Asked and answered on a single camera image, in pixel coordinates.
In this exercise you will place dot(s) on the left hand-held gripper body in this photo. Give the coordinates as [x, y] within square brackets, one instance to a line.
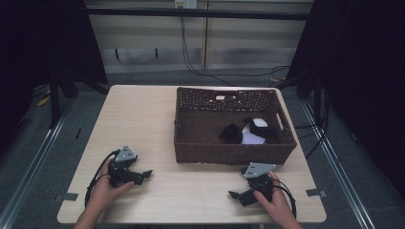
[123, 165]

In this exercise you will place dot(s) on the black and white items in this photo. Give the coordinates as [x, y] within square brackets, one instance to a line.
[265, 131]

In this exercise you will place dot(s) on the person's left hand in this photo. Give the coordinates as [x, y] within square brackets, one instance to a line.
[106, 191]

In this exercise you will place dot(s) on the white cloth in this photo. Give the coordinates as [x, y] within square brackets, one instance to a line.
[251, 138]

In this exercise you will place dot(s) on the metal floor rail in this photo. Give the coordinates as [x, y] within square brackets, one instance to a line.
[337, 178]
[28, 178]

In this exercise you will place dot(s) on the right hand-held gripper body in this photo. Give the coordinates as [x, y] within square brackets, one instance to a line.
[259, 183]

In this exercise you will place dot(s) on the black curtain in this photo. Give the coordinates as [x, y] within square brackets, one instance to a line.
[38, 47]
[363, 79]

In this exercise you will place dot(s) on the white wall outlet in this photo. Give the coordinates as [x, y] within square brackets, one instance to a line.
[186, 3]

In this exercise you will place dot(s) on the black metal stand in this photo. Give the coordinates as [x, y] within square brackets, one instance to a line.
[316, 98]
[54, 101]

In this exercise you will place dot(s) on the person's right hand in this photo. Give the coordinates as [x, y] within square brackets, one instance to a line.
[278, 205]

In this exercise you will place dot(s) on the small black cloth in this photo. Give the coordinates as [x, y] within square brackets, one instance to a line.
[230, 133]

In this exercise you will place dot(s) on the grey tape piece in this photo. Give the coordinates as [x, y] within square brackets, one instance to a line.
[67, 197]
[315, 192]

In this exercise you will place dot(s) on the brown wicker basket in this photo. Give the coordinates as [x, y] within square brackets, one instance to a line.
[197, 127]

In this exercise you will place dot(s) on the yellow object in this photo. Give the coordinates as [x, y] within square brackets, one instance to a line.
[43, 101]

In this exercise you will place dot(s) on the black horizontal bar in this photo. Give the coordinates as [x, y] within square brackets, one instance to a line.
[143, 12]

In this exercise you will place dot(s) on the small black stick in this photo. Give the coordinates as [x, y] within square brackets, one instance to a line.
[78, 133]

